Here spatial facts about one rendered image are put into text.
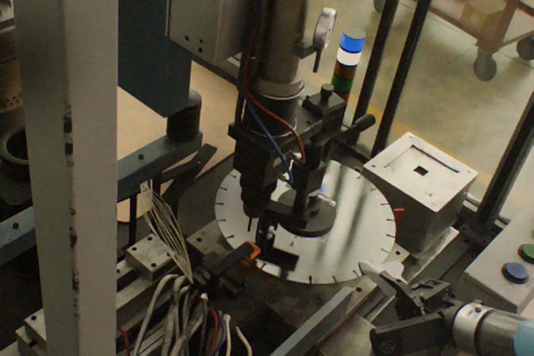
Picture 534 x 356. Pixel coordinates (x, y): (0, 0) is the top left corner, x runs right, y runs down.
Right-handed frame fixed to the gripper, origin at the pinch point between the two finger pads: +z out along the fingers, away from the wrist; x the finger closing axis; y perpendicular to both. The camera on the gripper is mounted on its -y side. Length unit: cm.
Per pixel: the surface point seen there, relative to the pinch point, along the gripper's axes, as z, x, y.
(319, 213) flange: 8.9, 14.9, 1.4
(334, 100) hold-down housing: -9.4, 37.6, -5.1
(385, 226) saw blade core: 2.9, 9.4, 10.8
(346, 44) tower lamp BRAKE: 16.2, 41.2, 22.2
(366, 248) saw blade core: 1.2, 8.3, 4.1
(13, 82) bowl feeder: 59, 48, -29
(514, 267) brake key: -9.4, -3.9, 28.7
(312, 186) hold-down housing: -1.5, 23.9, -6.4
